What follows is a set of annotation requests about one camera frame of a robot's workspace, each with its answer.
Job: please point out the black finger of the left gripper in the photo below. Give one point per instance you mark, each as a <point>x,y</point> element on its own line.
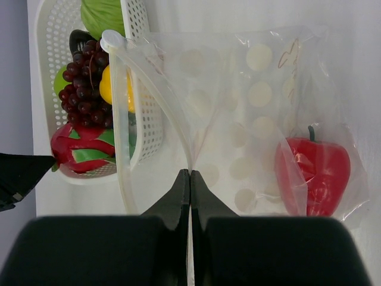
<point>19,176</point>

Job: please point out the red bell pepper toy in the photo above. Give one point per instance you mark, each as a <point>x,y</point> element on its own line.
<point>311,175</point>

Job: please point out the red dragon fruit toy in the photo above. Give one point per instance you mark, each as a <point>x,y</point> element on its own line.
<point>81,149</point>

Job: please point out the clear zip top bag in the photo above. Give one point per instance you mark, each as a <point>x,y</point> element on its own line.
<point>227,100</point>

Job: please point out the green apple toy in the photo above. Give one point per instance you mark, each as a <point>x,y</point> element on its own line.
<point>63,84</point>

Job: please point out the dark red grape bunch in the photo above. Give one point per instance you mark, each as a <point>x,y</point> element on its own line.
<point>81,97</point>

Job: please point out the green cabbage toy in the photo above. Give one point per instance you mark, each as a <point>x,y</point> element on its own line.
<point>100,15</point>

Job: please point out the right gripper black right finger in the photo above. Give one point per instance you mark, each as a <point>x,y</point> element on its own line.
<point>268,250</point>

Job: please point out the yellow bell pepper toy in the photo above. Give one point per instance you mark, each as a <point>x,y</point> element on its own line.
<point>117,84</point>

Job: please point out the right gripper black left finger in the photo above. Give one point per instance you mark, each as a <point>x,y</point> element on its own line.
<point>149,249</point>

